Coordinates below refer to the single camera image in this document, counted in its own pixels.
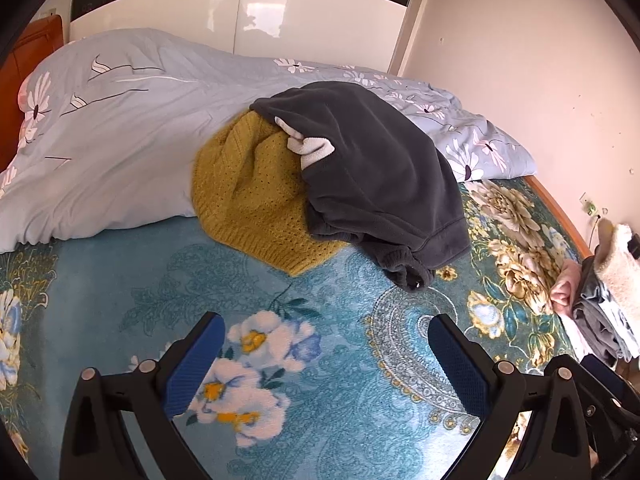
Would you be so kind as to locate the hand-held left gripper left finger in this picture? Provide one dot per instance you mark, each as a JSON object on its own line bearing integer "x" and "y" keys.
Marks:
{"x": 192, "y": 367}

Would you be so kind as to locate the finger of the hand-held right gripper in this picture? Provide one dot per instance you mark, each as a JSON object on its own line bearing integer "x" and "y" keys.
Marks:
{"x": 607, "y": 400}

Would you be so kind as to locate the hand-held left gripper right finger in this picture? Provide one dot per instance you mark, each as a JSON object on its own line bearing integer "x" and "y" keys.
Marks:
{"x": 457, "y": 362}

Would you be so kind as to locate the dark grey fleece garment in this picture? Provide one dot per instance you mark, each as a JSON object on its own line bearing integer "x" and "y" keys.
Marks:
{"x": 380, "y": 175}

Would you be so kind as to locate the grey folded clothes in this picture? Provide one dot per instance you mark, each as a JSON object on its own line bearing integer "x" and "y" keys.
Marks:
{"x": 597, "y": 315}

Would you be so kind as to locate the teal floral bed blanket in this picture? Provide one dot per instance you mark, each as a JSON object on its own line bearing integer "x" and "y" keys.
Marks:
{"x": 125, "y": 280}

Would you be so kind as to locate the pink folded cloth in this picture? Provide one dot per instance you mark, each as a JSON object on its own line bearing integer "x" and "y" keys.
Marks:
{"x": 562, "y": 290}

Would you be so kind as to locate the cream fluffy garment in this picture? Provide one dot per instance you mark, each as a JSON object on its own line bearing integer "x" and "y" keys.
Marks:
{"x": 617, "y": 260}

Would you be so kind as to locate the yellow knit sweater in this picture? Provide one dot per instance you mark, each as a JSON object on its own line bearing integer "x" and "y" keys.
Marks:
{"x": 240, "y": 200}

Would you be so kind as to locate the light blue floral quilt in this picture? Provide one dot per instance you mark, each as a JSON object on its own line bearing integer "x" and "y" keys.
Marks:
{"x": 125, "y": 160}

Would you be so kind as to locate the wooden headboard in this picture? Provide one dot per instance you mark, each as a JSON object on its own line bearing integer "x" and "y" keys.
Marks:
{"x": 35, "y": 45}

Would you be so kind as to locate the white glossy wardrobe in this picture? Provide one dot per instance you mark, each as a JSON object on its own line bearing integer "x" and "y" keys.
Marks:
{"x": 300, "y": 15}

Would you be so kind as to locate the wooden bed frame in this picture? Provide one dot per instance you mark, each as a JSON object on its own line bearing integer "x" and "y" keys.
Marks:
{"x": 565, "y": 220}

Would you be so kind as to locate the wall socket with plug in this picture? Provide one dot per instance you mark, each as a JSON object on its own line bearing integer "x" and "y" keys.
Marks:
{"x": 590, "y": 206}

